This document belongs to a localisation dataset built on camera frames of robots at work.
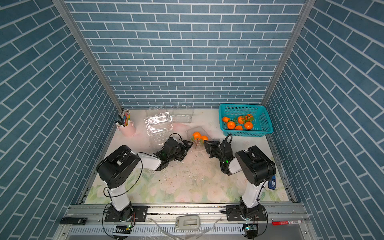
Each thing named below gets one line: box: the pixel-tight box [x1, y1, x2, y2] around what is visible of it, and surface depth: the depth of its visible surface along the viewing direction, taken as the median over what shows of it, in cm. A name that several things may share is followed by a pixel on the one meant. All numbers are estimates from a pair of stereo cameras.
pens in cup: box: [122, 109, 131, 127], surface depth 99 cm
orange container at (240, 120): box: [238, 116, 245, 124], surface depth 111 cm
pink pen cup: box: [117, 120, 137, 137], surface depth 102 cm
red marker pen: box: [272, 220, 303, 226], surface depth 72 cm
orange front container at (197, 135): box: [192, 131, 202, 140], surface depth 100 cm
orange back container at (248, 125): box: [244, 121, 253, 130], surface depth 110 cm
